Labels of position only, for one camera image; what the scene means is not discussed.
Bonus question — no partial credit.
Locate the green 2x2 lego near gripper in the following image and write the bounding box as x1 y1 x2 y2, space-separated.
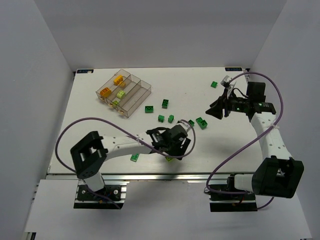
188 119 195 127

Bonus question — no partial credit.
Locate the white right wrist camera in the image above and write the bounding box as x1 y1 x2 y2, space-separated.
220 75 236 98

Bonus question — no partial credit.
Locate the orange long lego brick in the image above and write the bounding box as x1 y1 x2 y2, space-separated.
113 75 124 86

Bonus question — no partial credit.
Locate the blue right corner label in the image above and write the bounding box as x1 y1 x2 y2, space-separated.
224 67 243 72

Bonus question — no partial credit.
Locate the blue corner label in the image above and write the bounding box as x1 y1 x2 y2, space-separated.
76 69 94 74
224 67 243 72

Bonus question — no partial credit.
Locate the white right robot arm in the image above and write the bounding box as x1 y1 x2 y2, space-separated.
206 82 304 199

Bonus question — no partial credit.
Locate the green flat 2x4 lego plate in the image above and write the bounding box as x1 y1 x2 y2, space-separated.
130 153 140 162

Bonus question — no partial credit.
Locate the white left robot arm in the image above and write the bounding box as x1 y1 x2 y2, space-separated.
70 122 191 195

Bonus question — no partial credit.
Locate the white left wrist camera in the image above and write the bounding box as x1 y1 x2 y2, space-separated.
177 120 191 132

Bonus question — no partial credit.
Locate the green lego brick center-right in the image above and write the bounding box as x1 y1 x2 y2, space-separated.
168 115 174 123

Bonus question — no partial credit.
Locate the clear three-compartment organizer tray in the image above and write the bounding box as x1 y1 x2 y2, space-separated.
96 69 152 118

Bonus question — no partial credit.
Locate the green upturned 2x3 lego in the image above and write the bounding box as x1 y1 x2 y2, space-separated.
144 105 154 114

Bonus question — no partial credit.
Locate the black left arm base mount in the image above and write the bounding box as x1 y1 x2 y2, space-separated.
73 181 128 210

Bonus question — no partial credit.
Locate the green far 2x2 lego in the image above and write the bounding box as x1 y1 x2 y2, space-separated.
210 81 218 88

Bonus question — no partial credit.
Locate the pale green 2x2 lego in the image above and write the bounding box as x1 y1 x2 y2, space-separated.
116 90 126 100

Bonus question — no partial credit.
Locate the lime green 2x2 lego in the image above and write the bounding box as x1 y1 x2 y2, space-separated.
165 157 174 162

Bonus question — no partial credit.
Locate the green 2x4 lego brick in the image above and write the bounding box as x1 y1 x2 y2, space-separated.
195 117 208 130

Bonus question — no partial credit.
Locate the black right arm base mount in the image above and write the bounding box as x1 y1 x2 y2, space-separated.
203 173 258 213

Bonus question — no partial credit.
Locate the green lego brick center-left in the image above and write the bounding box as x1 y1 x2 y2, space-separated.
157 114 165 123

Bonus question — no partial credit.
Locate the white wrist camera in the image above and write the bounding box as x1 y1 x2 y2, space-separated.
177 120 191 132
220 75 236 98

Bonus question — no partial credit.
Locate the blue left corner label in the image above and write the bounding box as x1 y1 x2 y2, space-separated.
76 69 94 74

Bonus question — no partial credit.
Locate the orange round printed lego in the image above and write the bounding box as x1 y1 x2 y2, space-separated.
99 87 112 98

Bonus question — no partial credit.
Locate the green upturned 2x2 lego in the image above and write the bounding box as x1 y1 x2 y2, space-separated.
161 99 169 109

